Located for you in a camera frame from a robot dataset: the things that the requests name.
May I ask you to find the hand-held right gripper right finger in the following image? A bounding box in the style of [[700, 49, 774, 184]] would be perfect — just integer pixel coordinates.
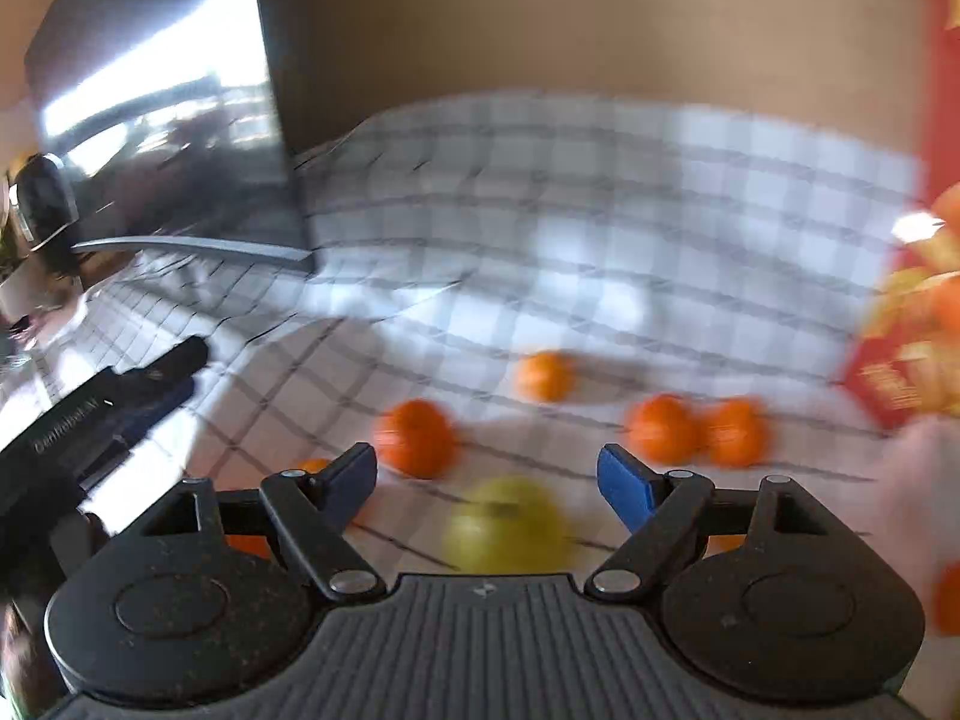
[[585, 444, 833, 601]]

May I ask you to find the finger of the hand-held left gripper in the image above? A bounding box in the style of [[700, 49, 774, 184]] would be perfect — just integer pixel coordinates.
[[111, 336, 209, 400], [75, 376, 197, 482]]

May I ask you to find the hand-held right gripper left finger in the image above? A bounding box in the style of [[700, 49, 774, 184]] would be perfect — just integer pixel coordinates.
[[139, 442, 383, 601]]

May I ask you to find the tangerine with stem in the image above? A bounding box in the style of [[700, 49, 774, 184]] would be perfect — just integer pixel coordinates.
[[626, 394, 706, 464]]

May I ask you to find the green pear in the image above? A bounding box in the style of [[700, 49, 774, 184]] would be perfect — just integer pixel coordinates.
[[442, 475, 571, 575]]

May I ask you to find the pink cardboard box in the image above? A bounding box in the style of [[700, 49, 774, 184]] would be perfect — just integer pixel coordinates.
[[855, 416, 960, 642]]

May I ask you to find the large orange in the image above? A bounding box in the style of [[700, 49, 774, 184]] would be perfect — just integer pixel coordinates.
[[373, 399, 458, 479]]

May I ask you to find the black silver rounded object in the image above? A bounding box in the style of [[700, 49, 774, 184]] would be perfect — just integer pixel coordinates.
[[13, 154, 82, 252]]

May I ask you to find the shiny metal box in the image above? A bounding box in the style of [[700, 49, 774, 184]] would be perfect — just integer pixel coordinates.
[[22, 0, 312, 267]]

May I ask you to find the white checked cloth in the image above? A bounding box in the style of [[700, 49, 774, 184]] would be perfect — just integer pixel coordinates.
[[0, 90, 931, 616]]

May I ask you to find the red printed bag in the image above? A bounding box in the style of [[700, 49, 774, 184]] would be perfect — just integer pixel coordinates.
[[840, 0, 960, 428]]

